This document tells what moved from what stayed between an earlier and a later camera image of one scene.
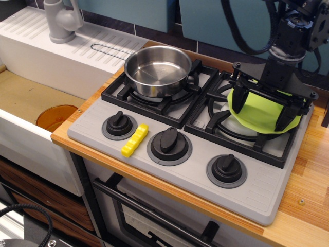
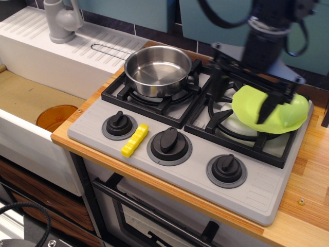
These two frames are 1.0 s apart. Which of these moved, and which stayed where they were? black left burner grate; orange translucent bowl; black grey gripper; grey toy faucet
Moved: black grey gripper
Stayed: orange translucent bowl; black left burner grate; grey toy faucet
